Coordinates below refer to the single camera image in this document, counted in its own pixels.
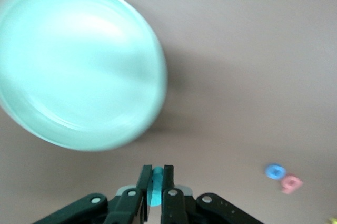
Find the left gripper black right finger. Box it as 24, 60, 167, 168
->
159, 164, 265, 224

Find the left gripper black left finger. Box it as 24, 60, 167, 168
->
33, 164, 154, 224

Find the teal letter r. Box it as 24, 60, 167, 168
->
147, 166, 164, 207

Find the blue letter o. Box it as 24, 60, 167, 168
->
264, 162, 287, 180

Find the pink letter b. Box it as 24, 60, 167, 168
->
280, 173, 304, 196

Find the light green round plate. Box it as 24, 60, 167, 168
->
0, 0, 169, 153

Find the brown table cover mat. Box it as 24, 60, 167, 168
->
0, 0, 337, 224

